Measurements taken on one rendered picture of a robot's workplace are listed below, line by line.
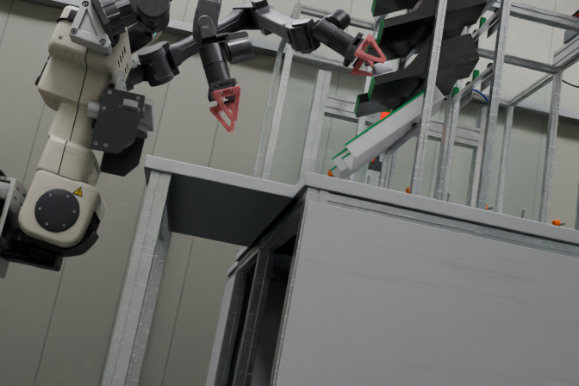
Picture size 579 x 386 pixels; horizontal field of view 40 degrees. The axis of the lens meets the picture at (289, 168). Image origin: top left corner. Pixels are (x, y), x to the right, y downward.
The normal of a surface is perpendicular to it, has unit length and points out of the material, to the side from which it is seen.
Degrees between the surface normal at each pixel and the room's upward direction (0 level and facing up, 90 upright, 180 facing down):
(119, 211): 90
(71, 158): 90
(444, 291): 90
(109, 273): 90
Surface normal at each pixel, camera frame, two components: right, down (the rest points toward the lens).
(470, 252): 0.16, -0.22
